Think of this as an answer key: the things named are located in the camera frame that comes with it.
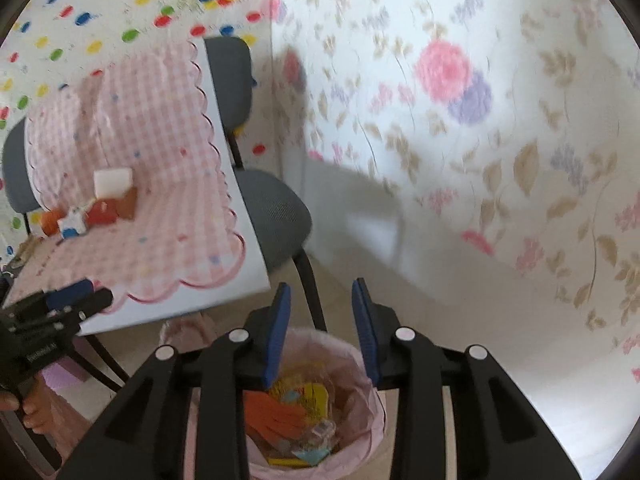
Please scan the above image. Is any red yellow wrapper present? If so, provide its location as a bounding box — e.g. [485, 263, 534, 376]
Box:
[243, 391, 307, 448]

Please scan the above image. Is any yellow snack bag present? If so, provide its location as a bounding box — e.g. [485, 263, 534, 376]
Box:
[268, 376, 331, 424]

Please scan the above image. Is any red flat box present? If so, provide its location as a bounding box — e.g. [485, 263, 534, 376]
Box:
[86, 188, 138, 226]

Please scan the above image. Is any white sponge block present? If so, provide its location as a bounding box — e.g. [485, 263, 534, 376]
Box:
[93, 167, 134, 200]

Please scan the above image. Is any blue white small package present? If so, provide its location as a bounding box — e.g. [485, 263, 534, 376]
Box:
[58, 207, 89, 240]

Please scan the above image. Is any polka dot sheet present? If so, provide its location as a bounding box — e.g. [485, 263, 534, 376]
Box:
[0, 0, 281, 241]

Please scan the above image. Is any red apple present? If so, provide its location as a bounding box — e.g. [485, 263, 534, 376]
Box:
[40, 208, 66, 237]

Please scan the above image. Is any floral curtain sheet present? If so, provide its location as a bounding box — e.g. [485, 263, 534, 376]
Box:
[269, 0, 640, 380]

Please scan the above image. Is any black office chair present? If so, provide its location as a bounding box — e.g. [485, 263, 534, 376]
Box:
[1, 37, 326, 392]

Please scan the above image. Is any pink lined trash bin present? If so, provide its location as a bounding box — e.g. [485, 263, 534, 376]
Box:
[159, 314, 388, 480]

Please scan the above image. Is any person's left hand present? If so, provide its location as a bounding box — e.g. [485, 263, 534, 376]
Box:
[0, 374, 53, 434]

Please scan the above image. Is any pink checkered cloth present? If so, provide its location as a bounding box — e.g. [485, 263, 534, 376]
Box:
[8, 39, 269, 334]

